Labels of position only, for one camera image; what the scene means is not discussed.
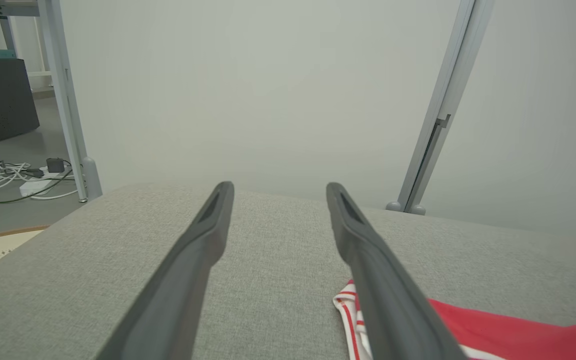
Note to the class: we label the red numbered jersey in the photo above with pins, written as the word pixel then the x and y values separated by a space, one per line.
pixel 493 332

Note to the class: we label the grey double partition post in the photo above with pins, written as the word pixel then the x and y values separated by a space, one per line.
pixel 448 95

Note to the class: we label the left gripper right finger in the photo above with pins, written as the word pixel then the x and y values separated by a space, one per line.
pixel 398 320

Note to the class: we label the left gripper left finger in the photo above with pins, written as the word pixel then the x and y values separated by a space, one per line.
pixel 173 305

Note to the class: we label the black power adapter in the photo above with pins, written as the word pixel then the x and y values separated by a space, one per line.
pixel 55 165

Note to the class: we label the grey fabric sofa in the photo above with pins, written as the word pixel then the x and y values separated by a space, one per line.
pixel 278 280

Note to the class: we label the grey metal table leg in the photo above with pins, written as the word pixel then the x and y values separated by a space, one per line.
pixel 65 100

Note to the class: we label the black computer tower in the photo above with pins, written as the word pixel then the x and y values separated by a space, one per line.
pixel 3 100

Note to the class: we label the white power strip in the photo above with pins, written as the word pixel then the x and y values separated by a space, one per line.
pixel 35 187

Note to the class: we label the grey desk frame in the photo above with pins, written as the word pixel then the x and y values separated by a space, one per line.
pixel 8 10

